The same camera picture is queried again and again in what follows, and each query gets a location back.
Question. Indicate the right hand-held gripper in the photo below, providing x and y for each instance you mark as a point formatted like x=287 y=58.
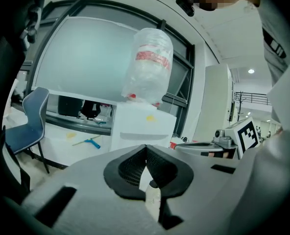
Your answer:
x=233 y=137

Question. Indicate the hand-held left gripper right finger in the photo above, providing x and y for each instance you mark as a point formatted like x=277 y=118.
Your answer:
x=203 y=177

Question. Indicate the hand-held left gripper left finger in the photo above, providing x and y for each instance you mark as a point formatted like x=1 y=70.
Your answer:
x=86 y=185

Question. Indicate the white water dispenser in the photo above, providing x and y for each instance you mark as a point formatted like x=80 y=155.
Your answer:
x=140 y=126

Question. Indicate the cream locker cabinet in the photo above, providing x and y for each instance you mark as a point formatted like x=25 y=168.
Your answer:
x=217 y=94

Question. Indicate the person's right hand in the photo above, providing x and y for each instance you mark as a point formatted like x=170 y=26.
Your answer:
x=212 y=154

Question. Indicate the black swivel chair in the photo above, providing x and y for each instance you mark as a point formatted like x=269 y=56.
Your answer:
x=91 y=109

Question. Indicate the black metal railing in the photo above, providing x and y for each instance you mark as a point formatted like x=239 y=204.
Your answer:
x=252 y=97

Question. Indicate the large clear water bottle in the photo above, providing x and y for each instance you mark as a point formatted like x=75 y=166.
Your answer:
x=147 y=77

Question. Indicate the blue chair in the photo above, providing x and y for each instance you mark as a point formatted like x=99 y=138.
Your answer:
x=34 y=111

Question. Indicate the round recessed ceiling light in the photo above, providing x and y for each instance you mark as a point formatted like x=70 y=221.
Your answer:
x=251 y=70

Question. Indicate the frosted white window panel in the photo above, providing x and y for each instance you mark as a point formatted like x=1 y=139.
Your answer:
x=86 y=57

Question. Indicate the black window frame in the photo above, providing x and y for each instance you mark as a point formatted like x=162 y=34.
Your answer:
x=184 y=61

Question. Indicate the black head-mounted camera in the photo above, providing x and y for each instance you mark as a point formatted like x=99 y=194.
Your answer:
x=185 y=5

